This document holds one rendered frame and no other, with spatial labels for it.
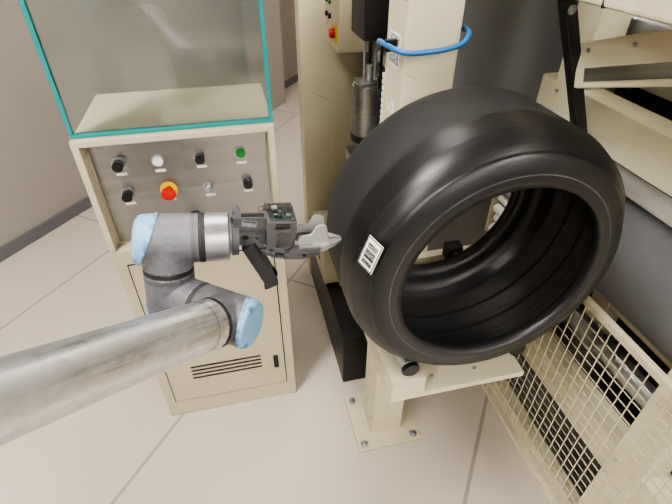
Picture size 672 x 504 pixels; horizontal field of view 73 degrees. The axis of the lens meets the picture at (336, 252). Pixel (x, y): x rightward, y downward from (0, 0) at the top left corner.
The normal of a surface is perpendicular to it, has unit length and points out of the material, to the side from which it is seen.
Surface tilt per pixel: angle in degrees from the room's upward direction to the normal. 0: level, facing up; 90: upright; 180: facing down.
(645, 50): 90
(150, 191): 90
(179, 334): 60
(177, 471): 0
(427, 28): 90
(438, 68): 90
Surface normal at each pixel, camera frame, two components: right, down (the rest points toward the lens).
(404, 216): -0.40, 0.11
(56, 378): 0.85, -0.35
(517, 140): 0.10, -0.18
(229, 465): 0.00, -0.79
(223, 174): 0.22, 0.59
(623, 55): -0.97, 0.14
